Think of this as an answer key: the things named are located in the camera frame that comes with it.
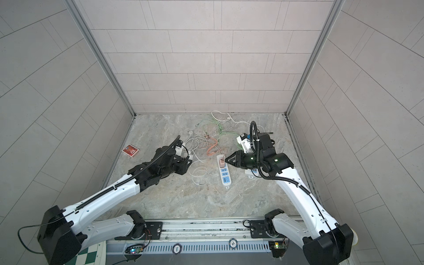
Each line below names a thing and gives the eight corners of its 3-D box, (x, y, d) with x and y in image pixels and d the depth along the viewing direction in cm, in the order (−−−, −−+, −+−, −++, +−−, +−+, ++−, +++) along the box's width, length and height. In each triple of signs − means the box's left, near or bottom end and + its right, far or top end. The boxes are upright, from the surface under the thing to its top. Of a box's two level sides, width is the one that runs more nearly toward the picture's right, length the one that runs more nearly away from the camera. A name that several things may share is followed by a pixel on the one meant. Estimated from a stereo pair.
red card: (123, 152, 98) (121, 150, 96) (130, 145, 101) (128, 143, 99) (132, 157, 96) (130, 155, 94) (139, 150, 99) (137, 148, 97)
